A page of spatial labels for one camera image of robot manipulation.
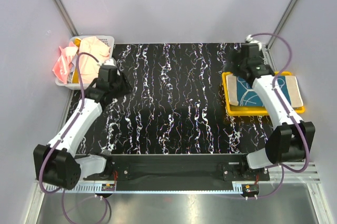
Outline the aluminium front rail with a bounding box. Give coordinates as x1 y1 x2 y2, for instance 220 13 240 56
44 165 320 194

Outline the yellow cloth in basket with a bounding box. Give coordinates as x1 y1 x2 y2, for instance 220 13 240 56
72 37 81 83

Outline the aluminium frame post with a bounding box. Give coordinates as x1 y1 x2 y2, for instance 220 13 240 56
265 0 316 50
52 0 79 36

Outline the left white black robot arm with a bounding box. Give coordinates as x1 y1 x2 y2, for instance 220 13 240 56
33 65 131 190

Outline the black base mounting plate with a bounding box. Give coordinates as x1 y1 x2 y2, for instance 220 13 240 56
83 154 270 199

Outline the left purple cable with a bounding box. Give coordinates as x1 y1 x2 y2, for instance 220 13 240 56
38 53 114 222

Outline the teal beige Doraemon towel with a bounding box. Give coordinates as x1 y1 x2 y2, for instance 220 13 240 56
225 74 303 108

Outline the right aluminium frame post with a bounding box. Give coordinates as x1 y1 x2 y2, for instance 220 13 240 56
265 0 316 50

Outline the white plastic basket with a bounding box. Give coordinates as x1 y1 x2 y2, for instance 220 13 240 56
52 35 115 90

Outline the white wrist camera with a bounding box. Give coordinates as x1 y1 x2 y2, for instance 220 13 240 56
97 58 117 67
245 35 262 51

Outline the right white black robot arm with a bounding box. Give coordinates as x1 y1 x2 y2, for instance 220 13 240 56
232 42 315 180

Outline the pink striped cloth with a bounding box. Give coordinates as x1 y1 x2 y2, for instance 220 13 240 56
52 42 78 84

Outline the peach towel in basket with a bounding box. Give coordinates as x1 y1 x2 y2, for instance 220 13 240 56
79 36 110 84

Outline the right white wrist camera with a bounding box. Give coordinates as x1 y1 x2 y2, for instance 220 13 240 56
245 35 262 51

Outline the left aluminium frame post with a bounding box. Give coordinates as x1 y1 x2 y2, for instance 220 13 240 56
52 0 79 36

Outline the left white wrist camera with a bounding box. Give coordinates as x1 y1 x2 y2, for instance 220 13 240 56
97 58 117 67

